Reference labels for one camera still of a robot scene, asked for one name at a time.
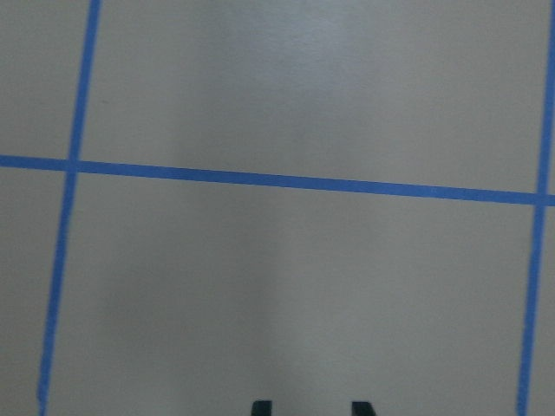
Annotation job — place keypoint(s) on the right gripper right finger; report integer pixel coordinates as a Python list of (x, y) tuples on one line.
[(362, 408)]

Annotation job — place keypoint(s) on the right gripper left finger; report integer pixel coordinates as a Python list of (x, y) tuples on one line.
[(261, 408)]

